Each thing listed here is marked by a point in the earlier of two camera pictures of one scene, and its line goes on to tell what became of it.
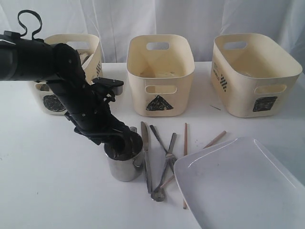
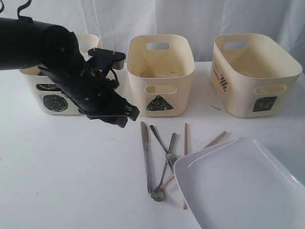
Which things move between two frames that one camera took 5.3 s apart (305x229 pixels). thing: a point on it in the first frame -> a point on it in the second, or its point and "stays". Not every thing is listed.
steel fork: x=170 y=158 stays
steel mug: x=125 y=155 -> x=48 y=87
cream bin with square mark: x=252 y=74 stays
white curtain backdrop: x=114 y=22 stays
